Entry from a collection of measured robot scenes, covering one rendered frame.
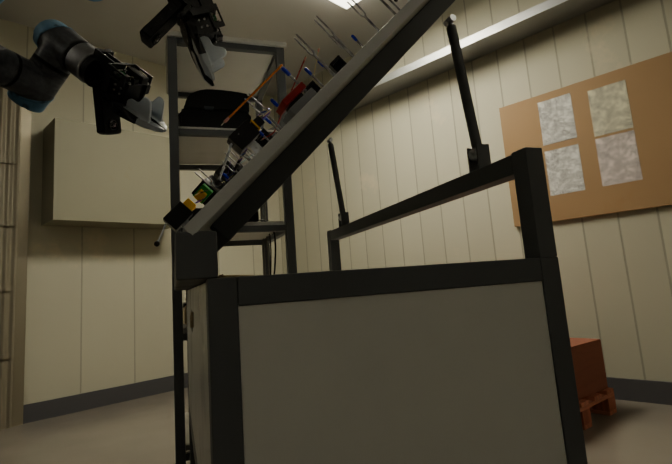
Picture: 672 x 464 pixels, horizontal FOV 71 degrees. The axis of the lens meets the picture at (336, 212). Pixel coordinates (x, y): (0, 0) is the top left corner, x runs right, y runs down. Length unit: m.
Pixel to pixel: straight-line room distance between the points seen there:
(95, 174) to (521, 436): 3.53
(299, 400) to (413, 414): 0.18
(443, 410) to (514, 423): 0.13
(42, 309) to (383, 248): 2.65
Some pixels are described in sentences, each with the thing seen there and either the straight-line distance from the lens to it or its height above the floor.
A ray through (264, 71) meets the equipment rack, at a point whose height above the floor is 1.83.
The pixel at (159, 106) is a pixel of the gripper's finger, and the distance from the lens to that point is 1.06.
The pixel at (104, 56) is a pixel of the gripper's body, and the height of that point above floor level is 1.27.
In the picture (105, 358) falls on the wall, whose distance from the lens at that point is 4.21.
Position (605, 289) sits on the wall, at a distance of 3.30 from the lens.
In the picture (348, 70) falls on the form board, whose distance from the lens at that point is 0.79.
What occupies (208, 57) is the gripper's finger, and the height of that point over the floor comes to 1.26.
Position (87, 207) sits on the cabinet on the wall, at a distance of 3.89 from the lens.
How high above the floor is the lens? 0.78
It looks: 9 degrees up
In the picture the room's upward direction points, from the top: 4 degrees counter-clockwise
